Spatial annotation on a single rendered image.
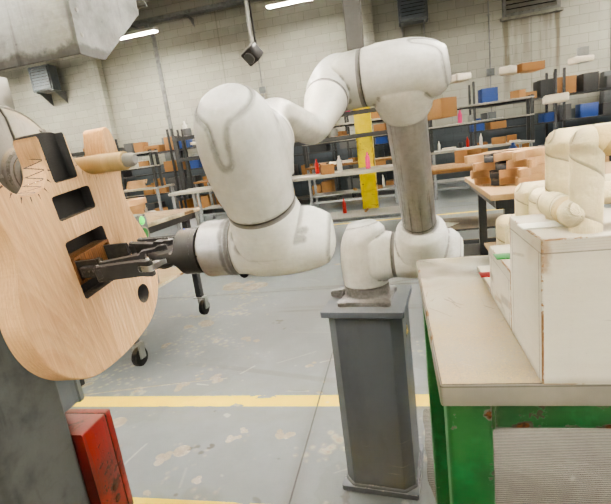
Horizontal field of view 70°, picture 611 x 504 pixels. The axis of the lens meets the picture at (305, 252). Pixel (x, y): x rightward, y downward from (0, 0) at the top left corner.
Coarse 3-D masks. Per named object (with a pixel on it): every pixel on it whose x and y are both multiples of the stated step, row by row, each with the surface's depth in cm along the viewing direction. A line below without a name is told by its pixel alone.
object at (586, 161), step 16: (576, 144) 45; (592, 144) 44; (576, 160) 45; (592, 160) 44; (576, 176) 45; (592, 176) 44; (576, 192) 46; (592, 192) 45; (592, 208) 45; (592, 224) 46
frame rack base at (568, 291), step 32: (512, 224) 58; (608, 224) 49; (512, 256) 60; (544, 256) 46; (576, 256) 46; (608, 256) 45; (512, 288) 61; (544, 288) 47; (576, 288) 46; (608, 288) 46; (512, 320) 63; (544, 320) 48; (576, 320) 47; (608, 320) 47; (544, 352) 49; (576, 352) 48; (608, 352) 47
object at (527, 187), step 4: (608, 176) 66; (544, 180) 69; (608, 180) 66; (520, 184) 70; (524, 184) 69; (528, 184) 69; (532, 184) 68; (536, 184) 68; (540, 184) 68; (544, 184) 68; (516, 188) 70; (520, 188) 69; (524, 188) 69; (528, 188) 68; (532, 188) 68; (516, 192) 70; (520, 192) 69; (524, 192) 69; (528, 192) 68
